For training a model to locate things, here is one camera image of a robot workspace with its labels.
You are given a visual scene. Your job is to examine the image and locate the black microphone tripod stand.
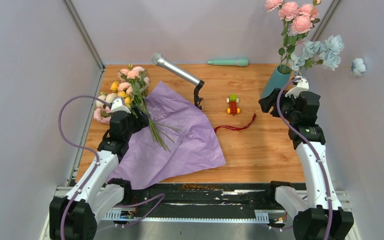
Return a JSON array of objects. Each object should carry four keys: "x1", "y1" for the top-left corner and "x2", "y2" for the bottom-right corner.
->
[{"x1": 193, "y1": 80, "x2": 205, "y2": 110}]

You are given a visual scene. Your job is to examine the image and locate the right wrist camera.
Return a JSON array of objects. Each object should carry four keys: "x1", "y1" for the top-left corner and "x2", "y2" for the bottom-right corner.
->
[{"x1": 285, "y1": 76, "x2": 310, "y2": 99}]

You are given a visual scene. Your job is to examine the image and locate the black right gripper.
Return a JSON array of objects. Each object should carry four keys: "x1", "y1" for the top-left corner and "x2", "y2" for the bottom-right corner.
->
[{"x1": 258, "y1": 87, "x2": 299, "y2": 123}]

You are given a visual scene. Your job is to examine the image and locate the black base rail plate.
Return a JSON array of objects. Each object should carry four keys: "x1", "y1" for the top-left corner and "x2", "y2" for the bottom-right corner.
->
[{"x1": 101, "y1": 181, "x2": 293, "y2": 224}]

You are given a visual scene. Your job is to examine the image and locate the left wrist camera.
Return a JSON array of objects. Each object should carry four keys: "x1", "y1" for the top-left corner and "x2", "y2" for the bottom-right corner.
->
[{"x1": 110, "y1": 97, "x2": 132, "y2": 115}]

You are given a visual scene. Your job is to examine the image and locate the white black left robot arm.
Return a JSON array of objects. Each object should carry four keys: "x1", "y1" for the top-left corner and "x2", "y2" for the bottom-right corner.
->
[{"x1": 49, "y1": 107, "x2": 149, "y2": 240}]

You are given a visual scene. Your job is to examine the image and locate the toy brick car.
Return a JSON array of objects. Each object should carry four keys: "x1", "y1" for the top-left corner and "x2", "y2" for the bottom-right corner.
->
[{"x1": 226, "y1": 94, "x2": 241, "y2": 115}]

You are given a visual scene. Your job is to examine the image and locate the purple pink wrapping paper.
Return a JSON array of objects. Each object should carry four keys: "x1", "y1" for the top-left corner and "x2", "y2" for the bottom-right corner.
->
[{"x1": 108, "y1": 81, "x2": 226, "y2": 190}]

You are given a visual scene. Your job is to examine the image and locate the dark red printed ribbon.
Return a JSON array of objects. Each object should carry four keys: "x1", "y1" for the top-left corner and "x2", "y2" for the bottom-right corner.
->
[{"x1": 213, "y1": 113, "x2": 257, "y2": 133}]

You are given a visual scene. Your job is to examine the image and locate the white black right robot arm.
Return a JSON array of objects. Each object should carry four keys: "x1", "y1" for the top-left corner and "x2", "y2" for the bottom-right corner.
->
[{"x1": 258, "y1": 88, "x2": 354, "y2": 240}]

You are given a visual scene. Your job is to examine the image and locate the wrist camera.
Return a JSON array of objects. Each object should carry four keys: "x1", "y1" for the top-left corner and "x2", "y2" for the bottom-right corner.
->
[
  {"x1": 110, "y1": 97, "x2": 132, "y2": 115},
  {"x1": 285, "y1": 76, "x2": 310, "y2": 99}
]

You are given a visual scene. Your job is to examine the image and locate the light blue artificial flowers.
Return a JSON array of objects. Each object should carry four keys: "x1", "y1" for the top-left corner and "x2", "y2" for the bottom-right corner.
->
[{"x1": 288, "y1": 34, "x2": 367, "y2": 78}]

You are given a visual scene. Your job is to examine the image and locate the teal cylindrical vase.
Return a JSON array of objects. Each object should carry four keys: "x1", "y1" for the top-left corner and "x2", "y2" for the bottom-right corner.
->
[{"x1": 260, "y1": 64, "x2": 292, "y2": 99}]

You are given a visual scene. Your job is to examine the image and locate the mint green toy microphone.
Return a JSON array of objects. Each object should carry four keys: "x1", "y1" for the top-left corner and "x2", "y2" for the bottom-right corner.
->
[{"x1": 206, "y1": 58, "x2": 249, "y2": 67}]

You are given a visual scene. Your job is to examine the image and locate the silver microphone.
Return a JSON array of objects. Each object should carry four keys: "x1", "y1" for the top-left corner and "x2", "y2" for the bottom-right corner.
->
[{"x1": 151, "y1": 53, "x2": 205, "y2": 87}]

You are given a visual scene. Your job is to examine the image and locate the pink flower stem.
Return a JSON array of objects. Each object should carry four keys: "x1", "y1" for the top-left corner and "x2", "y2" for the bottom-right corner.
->
[
  {"x1": 264, "y1": 0, "x2": 299, "y2": 65},
  {"x1": 283, "y1": 0, "x2": 321, "y2": 64}
]

